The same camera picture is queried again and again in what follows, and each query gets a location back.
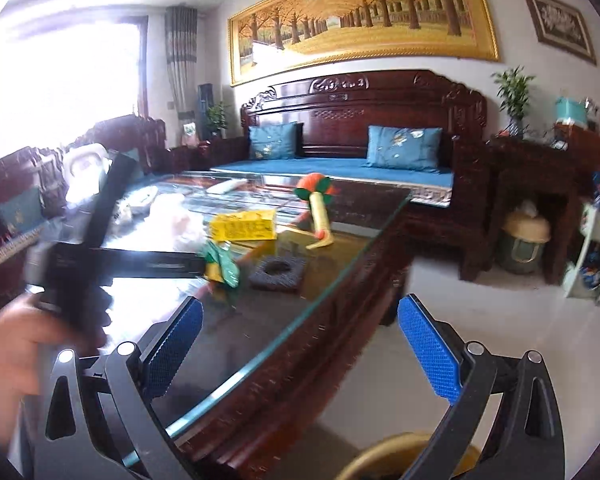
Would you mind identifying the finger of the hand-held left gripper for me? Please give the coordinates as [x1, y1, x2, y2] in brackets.
[101, 251, 207, 279]
[81, 155, 139, 250]

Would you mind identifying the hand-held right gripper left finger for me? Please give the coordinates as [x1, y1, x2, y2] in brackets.
[44, 296, 203, 480]

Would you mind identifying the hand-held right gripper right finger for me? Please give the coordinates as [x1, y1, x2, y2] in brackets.
[397, 293, 567, 480]

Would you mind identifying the green and gold foil wrapper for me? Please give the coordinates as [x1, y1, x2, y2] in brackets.
[203, 240, 243, 288]

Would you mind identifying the person's left hand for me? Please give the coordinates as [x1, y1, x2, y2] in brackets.
[0, 291, 89, 461]

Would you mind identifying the white plastic bag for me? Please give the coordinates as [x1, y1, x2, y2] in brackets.
[124, 186, 159, 221]

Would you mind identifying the white robot toy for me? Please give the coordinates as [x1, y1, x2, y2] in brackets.
[62, 144, 112, 207]

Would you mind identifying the clear plastic bag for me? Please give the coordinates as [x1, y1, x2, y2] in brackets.
[150, 195, 212, 254]

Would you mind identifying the carved wooden armchair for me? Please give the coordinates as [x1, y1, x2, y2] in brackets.
[0, 147, 67, 302]
[72, 115, 169, 182]

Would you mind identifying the patterned armchair seat cushion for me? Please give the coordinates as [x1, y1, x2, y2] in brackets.
[0, 220, 56, 267]

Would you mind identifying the dark teal embroidered pillow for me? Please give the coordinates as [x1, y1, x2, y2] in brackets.
[0, 187, 44, 234]

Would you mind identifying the yellow box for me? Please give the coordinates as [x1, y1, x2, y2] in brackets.
[209, 210, 277, 243]

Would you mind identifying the wooden corner table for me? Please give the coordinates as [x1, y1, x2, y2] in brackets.
[167, 137, 251, 172]

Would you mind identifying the wooden coffee table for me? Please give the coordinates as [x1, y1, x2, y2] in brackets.
[95, 172, 415, 480]

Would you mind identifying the black foam block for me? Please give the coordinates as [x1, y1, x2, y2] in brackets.
[248, 255, 304, 294]

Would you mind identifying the window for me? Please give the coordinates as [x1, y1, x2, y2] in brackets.
[0, 17, 149, 162]

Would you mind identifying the dark standing air conditioner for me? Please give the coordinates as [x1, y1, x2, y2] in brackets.
[198, 83, 216, 141]

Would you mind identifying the small potted plant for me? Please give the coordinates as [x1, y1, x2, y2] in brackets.
[205, 101, 231, 139]

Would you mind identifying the green bin with yellow lid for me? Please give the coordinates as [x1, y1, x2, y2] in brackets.
[497, 202, 552, 275]

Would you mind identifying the striped curtain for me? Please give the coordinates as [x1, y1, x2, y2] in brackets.
[164, 6, 200, 127]

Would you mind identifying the small blue embroidered pillow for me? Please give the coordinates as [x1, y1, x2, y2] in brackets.
[248, 122, 300, 161]

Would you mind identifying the orange and yellow toy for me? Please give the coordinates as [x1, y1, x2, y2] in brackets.
[294, 172, 337, 252]

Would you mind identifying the white storage rack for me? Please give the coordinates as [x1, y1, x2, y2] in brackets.
[562, 202, 600, 307]

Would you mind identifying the wooden side cabinet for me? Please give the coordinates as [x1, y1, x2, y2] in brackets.
[487, 125, 600, 287]

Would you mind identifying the large blue embroidered pillow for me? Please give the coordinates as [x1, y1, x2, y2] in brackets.
[364, 125, 444, 172]

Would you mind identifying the blue sofa seat cushion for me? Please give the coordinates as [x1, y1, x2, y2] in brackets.
[210, 157, 455, 197]

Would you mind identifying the carved wooden sofa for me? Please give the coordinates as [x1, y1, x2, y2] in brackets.
[240, 70, 492, 282]

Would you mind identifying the potted bamboo plant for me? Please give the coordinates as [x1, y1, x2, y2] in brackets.
[491, 66, 536, 139]

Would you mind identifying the teal container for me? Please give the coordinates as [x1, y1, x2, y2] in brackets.
[555, 96, 589, 129]

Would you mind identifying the large gold framed painting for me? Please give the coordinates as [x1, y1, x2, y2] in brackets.
[227, 0, 501, 87]

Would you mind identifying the small dark framed picture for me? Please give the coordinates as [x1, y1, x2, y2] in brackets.
[521, 0, 598, 66]

